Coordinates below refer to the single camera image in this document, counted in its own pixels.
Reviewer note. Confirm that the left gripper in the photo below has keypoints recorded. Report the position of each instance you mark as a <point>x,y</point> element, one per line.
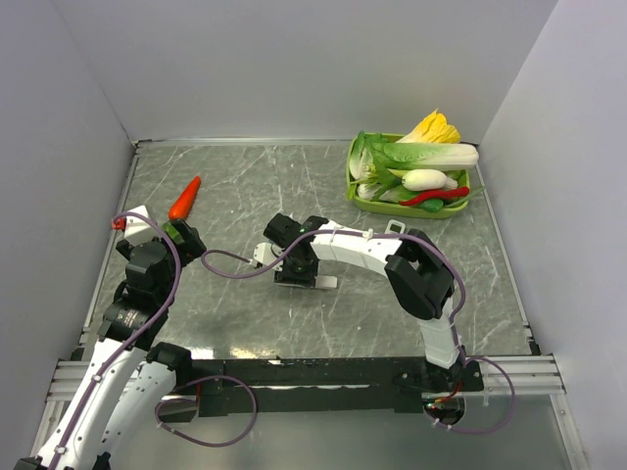
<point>190,247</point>

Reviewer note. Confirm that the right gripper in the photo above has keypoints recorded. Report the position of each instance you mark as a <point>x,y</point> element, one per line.
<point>284,266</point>

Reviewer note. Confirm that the white remote control body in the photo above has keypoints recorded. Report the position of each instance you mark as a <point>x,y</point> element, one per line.
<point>320,283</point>

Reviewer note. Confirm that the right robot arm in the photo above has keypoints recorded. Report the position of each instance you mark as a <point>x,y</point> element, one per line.
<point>422,283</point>

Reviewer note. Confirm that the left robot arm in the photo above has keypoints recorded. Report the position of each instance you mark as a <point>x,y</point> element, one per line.
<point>128,372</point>

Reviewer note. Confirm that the small white remote control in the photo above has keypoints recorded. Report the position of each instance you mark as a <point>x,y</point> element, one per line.
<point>395,227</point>

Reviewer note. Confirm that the orange toy carrot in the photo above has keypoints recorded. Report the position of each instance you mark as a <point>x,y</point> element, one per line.
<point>182,207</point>

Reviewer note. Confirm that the green plastic basket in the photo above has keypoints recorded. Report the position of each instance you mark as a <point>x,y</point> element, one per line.
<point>389,202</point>

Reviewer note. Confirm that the green toy bok choy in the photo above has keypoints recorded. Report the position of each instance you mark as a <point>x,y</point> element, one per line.
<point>376,185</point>

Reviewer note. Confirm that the red toy chili pepper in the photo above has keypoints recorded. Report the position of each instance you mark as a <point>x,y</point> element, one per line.
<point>436,194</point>

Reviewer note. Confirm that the green toy pepper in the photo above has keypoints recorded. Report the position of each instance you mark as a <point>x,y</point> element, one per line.
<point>432,205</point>

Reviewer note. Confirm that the toy napa cabbage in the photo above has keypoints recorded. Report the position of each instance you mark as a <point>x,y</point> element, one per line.
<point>371,149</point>

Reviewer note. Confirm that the white toy radish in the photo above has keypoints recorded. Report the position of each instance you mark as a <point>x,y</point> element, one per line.
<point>428,179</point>

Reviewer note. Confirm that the yellow toy cabbage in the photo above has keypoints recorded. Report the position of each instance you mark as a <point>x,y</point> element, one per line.
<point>434,128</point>

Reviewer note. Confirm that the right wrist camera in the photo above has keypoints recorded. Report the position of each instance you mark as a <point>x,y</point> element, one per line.
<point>265,253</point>

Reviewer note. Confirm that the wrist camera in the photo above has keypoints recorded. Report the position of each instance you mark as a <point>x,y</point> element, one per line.
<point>135,231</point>
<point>265,253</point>

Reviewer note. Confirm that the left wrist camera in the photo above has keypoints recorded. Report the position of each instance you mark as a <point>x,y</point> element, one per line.
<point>135,231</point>

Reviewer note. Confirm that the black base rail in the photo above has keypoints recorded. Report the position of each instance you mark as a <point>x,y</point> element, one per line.
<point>225,386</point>

